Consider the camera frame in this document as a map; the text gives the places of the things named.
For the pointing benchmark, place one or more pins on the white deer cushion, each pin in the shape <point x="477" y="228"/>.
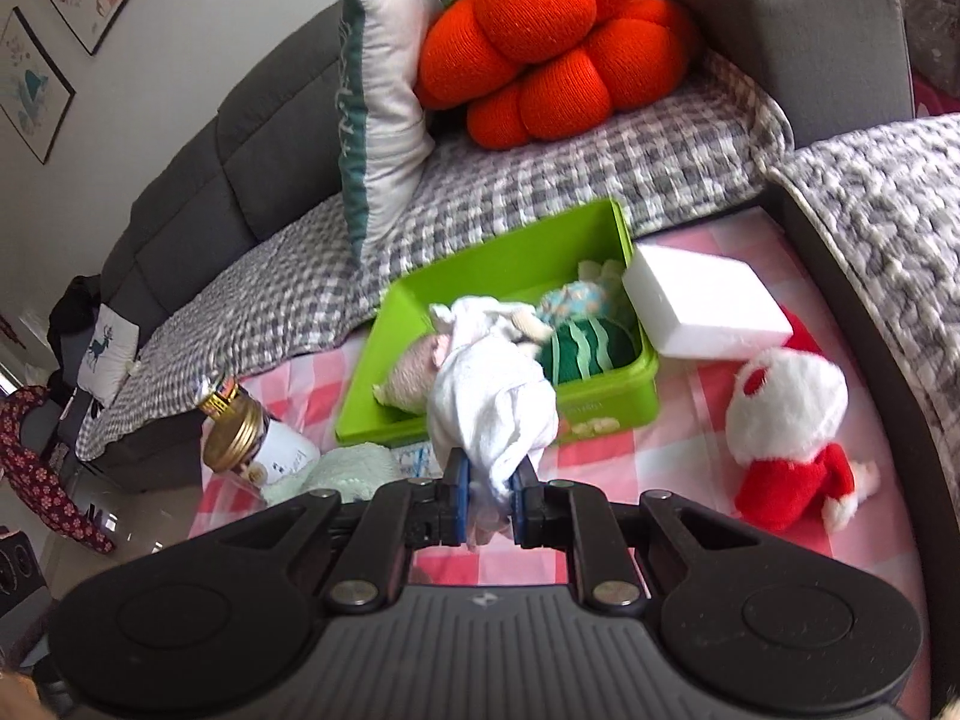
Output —
<point x="109" y="357"/>

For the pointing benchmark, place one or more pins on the orange pumpkin cushion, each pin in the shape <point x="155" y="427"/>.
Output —
<point x="530" y="71"/>

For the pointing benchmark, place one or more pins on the red floral chair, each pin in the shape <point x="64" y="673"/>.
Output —
<point x="35" y="482"/>

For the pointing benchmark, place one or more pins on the grey patterned blanket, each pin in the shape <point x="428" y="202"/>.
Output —
<point x="885" y="201"/>

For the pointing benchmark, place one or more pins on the white and green pillow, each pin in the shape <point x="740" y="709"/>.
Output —
<point x="382" y="126"/>

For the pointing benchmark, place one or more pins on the pink fluffy plush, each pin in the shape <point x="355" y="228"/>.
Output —
<point x="409" y="383"/>

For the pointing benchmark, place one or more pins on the gold-lid cookie jar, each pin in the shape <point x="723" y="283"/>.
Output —
<point x="248" y="442"/>

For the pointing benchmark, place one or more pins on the light green towel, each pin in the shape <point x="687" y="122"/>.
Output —
<point x="355" y="472"/>

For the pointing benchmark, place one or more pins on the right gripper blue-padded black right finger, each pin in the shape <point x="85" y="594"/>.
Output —
<point x="577" y="520"/>

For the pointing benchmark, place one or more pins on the green striped watermelon plush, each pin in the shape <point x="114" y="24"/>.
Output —
<point x="587" y="347"/>

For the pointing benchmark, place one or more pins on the white cloth toy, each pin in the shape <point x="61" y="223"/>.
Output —
<point x="491" y="400"/>

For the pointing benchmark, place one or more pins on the pink checked tablecloth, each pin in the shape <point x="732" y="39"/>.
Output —
<point x="684" y="449"/>

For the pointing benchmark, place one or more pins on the santa claus plush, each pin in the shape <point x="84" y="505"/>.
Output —
<point x="782" y="429"/>

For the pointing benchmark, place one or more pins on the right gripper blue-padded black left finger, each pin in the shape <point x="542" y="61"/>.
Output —
<point x="373" y="543"/>

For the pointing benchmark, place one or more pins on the white foam block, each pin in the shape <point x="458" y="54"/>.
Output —
<point x="702" y="307"/>

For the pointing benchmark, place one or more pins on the grey checked sofa quilt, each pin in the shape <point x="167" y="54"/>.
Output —
<point x="701" y="150"/>

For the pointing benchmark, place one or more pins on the framed blue picture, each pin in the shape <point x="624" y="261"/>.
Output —
<point x="36" y="96"/>

